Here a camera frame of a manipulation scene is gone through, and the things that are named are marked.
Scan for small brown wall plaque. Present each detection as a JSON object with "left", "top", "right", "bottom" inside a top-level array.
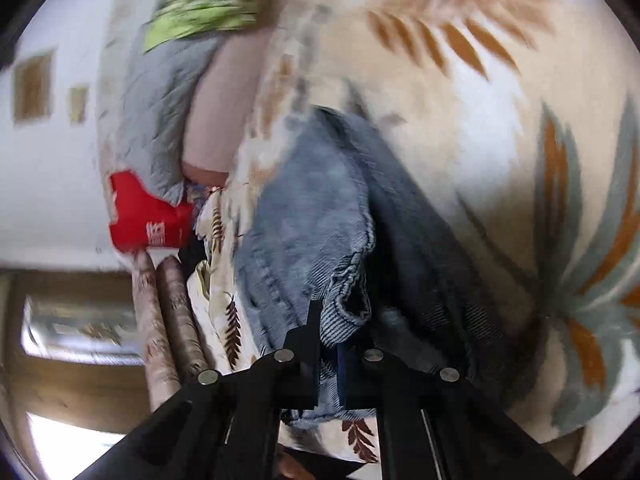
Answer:
[{"left": 66, "top": 86, "right": 89, "bottom": 124}]

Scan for green patterned cloth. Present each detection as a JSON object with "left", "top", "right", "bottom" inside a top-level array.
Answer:
[{"left": 141, "top": 0, "right": 274, "bottom": 55}]

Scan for grey quilted pillow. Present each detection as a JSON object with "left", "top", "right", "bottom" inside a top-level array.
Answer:
[{"left": 116, "top": 35, "right": 226, "bottom": 207}]

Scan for red bag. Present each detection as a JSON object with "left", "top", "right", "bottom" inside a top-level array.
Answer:
[{"left": 108, "top": 170, "right": 197, "bottom": 254}]

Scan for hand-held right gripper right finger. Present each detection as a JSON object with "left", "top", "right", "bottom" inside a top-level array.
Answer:
[{"left": 336, "top": 344, "right": 576, "bottom": 480}]

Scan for pink upholstered cushion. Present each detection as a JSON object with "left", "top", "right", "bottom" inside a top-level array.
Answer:
[{"left": 181, "top": 25, "right": 282, "bottom": 187}]

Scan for blue denim pants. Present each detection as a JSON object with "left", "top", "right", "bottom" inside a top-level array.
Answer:
[{"left": 234, "top": 106, "right": 507, "bottom": 428}]

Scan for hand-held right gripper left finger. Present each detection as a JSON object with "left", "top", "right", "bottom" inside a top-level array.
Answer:
[{"left": 75, "top": 301, "right": 322, "bottom": 480}]

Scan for black cloth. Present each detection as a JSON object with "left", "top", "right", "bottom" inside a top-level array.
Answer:
[{"left": 176, "top": 237, "right": 213, "bottom": 273}]

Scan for brown striped floral fabric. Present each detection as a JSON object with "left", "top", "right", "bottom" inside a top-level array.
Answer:
[{"left": 131, "top": 249, "right": 212, "bottom": 411}]

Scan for large brown wall plaque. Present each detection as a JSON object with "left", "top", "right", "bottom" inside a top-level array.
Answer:
[{"left": 12, "top": 51, "right": 57, "bottom": 124}]

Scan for leaf print blanket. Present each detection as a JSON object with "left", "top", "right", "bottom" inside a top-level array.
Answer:
[{"left": 186, "top": 0, "right": 640, "bottom": 467}]

